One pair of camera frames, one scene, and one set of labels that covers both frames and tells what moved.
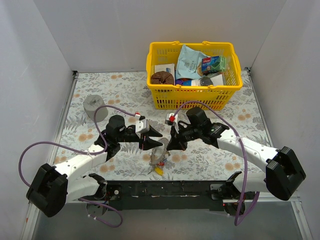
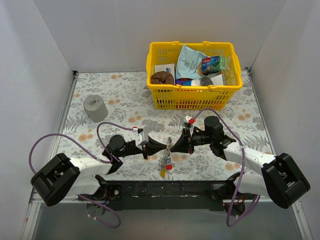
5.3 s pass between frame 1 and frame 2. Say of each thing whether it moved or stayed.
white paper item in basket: stayed
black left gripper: moved
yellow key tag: moved
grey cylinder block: stayed
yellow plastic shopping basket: stayed
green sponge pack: stayed
